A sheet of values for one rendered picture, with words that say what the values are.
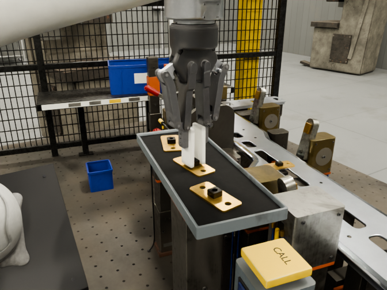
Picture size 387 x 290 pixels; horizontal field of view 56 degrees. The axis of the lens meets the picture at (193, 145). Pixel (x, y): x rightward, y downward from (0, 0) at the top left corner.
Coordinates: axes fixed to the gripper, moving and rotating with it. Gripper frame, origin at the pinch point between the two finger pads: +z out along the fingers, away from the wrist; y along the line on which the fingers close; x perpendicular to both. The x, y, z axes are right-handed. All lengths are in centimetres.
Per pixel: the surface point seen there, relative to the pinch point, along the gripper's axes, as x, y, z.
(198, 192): -8.5, -5.0, 3.8
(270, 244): -23.5, -4.9, 4.0
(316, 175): 3.9, 42.7, 20.0
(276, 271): -27.0, -7.8, 4.0
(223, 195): -11.4, -2.5, 3.7
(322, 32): 434, 625, 44
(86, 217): 66, -1, 50
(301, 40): 595, 762, 83
